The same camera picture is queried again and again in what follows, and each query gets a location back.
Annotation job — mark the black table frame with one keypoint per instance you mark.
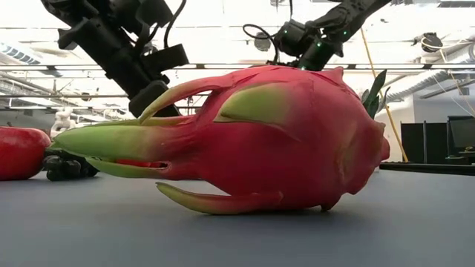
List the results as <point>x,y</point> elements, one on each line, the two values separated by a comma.
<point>426,169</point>

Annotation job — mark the white robot figure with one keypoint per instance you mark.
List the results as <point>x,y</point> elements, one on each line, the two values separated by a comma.
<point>63,122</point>

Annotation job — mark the red apple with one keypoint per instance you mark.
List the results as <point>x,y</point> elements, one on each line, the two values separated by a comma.
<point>18,155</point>
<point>137,163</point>

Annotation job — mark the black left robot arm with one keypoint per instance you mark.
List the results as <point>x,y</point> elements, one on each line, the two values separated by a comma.
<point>92,22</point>

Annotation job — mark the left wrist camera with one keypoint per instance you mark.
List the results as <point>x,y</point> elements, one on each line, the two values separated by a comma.
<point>167,59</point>

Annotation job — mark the black grape bunch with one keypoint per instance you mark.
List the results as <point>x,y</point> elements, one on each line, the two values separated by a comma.
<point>67,168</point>

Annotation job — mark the pink green dragon fruit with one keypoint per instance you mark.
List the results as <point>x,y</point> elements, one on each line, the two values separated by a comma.
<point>278,148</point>

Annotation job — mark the black computer monitor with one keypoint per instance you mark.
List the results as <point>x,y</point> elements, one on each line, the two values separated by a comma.
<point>462,133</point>

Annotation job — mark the black ceiling fixture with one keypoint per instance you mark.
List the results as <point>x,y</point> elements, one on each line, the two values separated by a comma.
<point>262,43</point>
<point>431,42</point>

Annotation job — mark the black room partition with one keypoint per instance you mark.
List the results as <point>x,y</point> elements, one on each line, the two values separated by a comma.
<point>415,142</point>

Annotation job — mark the green leafy plant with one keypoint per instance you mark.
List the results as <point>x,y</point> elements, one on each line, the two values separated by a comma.
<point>375,100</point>

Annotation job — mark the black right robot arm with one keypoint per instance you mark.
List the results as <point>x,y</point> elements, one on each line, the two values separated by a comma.
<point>334,18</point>

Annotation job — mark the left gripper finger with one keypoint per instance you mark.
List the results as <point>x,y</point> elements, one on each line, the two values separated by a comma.
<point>156,100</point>

